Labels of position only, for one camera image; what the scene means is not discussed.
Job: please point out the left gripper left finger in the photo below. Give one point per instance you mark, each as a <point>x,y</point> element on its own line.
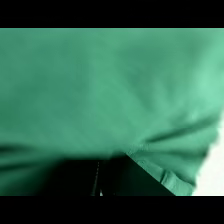
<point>78,178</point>

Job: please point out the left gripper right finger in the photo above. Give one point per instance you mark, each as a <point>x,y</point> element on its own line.
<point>133,180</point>

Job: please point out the green T-shirt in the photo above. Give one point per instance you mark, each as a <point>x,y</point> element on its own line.
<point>110,86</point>

